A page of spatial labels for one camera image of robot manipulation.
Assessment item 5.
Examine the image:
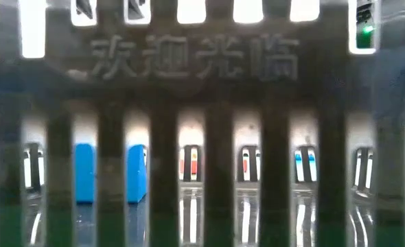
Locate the black plastic basket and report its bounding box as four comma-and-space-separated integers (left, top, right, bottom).
0, 0, 405, 247

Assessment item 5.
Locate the blue block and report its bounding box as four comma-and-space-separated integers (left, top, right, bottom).
73, 143, 148, 204

